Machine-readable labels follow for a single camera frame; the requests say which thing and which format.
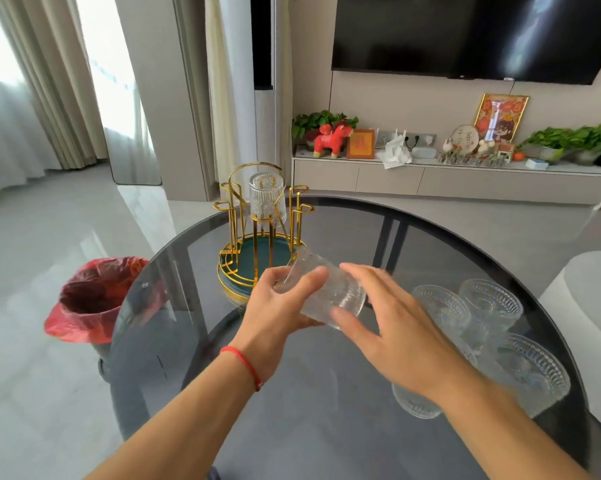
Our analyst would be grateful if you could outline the row of small figurines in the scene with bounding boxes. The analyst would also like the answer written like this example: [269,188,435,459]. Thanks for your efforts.
[438,137,514,168]

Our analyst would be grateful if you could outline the person's left forearm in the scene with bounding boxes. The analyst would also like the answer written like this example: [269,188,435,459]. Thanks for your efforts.
[82,352,259,480]

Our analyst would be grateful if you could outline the person's right hand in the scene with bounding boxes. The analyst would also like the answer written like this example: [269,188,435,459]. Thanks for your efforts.
[329,262,481,408]

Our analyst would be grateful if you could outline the beige curtain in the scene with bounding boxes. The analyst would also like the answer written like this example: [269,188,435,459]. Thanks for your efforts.
[0,0,109,171]

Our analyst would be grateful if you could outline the red plush horse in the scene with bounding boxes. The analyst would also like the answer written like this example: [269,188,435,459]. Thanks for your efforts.
[313,123,355,159]

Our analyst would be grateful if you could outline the black wall television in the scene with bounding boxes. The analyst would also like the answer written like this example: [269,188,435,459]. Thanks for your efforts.
[331,0,601,87]

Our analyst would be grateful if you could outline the round white plaque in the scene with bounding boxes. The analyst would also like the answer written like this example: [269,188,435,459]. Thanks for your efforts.
[450,124,480,151]

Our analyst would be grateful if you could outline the small orange framed picture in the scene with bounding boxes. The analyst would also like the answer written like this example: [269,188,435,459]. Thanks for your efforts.
[345,128,377,161]

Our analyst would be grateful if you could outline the gold wire cup rack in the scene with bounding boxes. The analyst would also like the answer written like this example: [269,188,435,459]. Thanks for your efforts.
[212,162,315,303]

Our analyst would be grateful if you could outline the white crumpled plastic bag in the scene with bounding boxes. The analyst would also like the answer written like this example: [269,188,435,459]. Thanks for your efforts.
[378,129,414,171]

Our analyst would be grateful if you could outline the red string bracelet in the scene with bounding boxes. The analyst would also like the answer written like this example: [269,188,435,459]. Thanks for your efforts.
[219,345,264,393]

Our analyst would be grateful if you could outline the person's left hand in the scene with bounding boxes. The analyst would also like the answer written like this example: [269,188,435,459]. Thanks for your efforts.
[228,266,331,385]

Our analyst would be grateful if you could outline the tall floor mirror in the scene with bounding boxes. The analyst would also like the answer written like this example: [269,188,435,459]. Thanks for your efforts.
[75,0,162,187]

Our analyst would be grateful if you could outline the red plastic bin bag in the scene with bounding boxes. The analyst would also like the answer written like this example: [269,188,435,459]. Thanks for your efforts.
[44,256,151,345]

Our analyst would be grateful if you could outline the clear embossed glass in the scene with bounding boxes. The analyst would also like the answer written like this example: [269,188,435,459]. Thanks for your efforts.
[248,172,287,228]
[274,244,367,331]
[391,339,479,421]
[410,284,474,345]
[480,332,571,419]
[458,278,524,335]

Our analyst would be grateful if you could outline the green leafy potted plant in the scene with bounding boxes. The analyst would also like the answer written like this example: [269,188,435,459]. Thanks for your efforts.
[565,122,601,167]
[518,125,577,163]
[291,110,360,145]

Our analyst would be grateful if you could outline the beige low television cabinet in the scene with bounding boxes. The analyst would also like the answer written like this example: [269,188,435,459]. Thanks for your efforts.
[291,147,601,207]

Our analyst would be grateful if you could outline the gold framed picture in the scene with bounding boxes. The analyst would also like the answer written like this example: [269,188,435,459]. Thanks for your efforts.
[473,93,531,145]

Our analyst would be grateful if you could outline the round dark glass table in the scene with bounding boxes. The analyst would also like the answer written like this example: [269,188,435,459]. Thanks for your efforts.
[108,194,593,480]

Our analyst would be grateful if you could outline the white standing air conditioner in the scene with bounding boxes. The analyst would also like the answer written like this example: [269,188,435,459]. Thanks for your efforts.
[230,0,294,183]

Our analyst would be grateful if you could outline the grey wall socket panel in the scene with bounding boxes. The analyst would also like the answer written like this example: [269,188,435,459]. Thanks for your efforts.
[374,129,437,149]

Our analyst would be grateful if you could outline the white round coffee table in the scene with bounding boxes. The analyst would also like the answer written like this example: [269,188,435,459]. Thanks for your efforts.
[538,251,601,441]

